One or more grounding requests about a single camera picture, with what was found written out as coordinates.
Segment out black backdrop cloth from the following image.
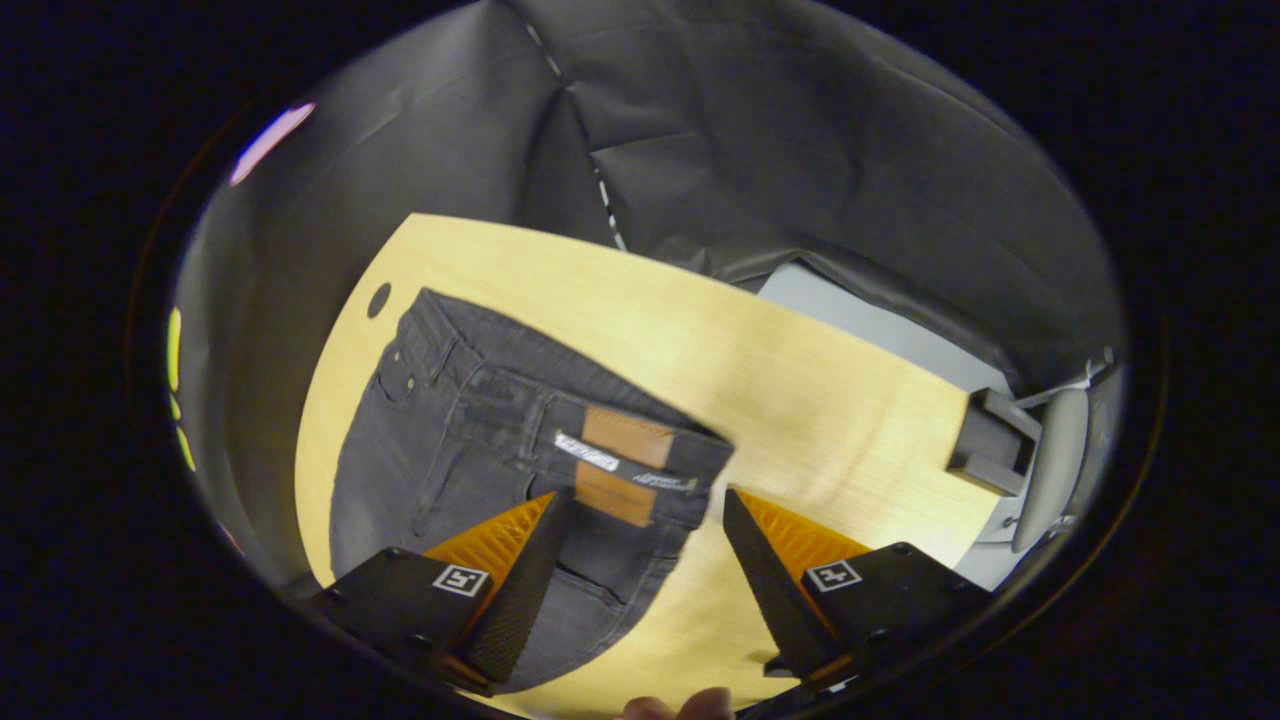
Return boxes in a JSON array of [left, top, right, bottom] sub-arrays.
[[175, 0, 1126, 591]]

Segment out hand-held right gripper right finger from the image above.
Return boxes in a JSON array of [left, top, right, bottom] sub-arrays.
[[722, 487, 994, 691]]

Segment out dark jeans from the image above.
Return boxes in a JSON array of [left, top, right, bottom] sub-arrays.
[[328, 288, 736, 696]]

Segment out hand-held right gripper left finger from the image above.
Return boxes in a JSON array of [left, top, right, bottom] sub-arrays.
[[310, 488, 573, 698]]

